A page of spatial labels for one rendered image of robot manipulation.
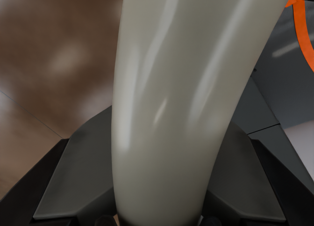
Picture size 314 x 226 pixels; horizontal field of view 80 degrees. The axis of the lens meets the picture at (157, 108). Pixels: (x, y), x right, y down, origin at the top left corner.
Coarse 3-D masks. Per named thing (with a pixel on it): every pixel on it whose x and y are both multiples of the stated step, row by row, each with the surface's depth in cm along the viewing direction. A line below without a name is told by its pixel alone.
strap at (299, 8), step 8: (304, 0) 85; (296, 8) 87; (304, 8) 87; (296, 16) 89; (304, 16) 89; (296, 24) 91; (304, 24) 91; (296, 32) 93; (304, 32) 93; (304, 40) 95; (304, 48) 97; (312, 48) 97; (304, 56) 100; (312, 56) 99; (312, 64) 102
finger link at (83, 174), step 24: (96, 120) 10; (72, 144) 9; (96, 144) 9; (72, 168) 7; (96, 168) 7; (48, 192) 6; (72, 192) 6; (96, 192) 6; (48, 216) 6; (72, 216) 6; (96, 216) 7
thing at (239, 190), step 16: (240, 128) 10; (224, 144) 8; (240, 144) 8; (224, 160) 8; (240, 160) 8; (256, 160) 8; (224, 176) 7; (240, 176) 7; (256, 176) 7; (208, 192) 6; (224, 192) 6; (240, 192) 6; (256, 192) 6; (272, 192) 6; (208, 208) 7; (224, 208) 6; (240, 208) 6; (256, 208) 6; (272, 208) 6; (224, 224) 6
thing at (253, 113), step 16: (256, 96) 97; (240, 112) 95; (256, 112) 90; (272, 112) 85; (256, 128) 83; (272, 128) 79; (272, 144) 74; (288, 144) 70; (288, 160) 66; (304, 176) 60
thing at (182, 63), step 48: (144, 0) 3; (192, 0) 3; (240, 0) 3; (144, 48) 3; (192, 48) 3; (240, 48) 3; (144, 96) 3; (192, 96) 3; (240, 96) 4; (144, 144) 4; (192, 144) 4; (144, 192) 4; (192, 192) 5
